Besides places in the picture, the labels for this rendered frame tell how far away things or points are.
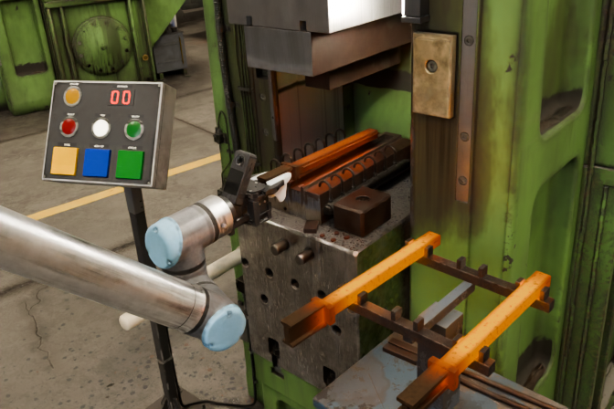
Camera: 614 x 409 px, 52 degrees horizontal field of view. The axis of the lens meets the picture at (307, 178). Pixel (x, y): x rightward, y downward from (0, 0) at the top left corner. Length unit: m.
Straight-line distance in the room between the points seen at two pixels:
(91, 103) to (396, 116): 0.85
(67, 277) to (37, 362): 1.79
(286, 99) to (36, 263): 0.90
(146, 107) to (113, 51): 4.56
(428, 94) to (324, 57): 0.23
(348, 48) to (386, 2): 0.13
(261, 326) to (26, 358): 1.36
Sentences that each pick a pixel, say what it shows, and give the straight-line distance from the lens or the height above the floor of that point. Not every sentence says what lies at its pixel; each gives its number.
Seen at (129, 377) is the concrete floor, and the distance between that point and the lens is 2.60.
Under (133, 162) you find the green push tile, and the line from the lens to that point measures 1.71.
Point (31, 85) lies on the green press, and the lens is 6.26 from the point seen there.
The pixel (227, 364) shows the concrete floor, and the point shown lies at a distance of 2.55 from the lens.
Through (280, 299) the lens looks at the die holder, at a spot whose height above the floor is 0.70.
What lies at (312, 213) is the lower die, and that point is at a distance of 1.49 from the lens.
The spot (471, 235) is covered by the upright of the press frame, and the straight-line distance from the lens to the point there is 1.44.
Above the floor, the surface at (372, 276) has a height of 0.97.
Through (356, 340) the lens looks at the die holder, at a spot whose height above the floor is 0.68.
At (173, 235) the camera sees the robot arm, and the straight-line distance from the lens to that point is 1.22.
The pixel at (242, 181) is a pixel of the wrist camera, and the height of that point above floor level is 1.08.
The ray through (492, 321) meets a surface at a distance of 1.09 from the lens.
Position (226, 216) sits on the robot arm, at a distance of 1.29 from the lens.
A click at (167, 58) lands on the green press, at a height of 0.20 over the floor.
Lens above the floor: 1.61
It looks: 24 degrees down
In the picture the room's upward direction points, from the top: 4 degrees counter-clockwise
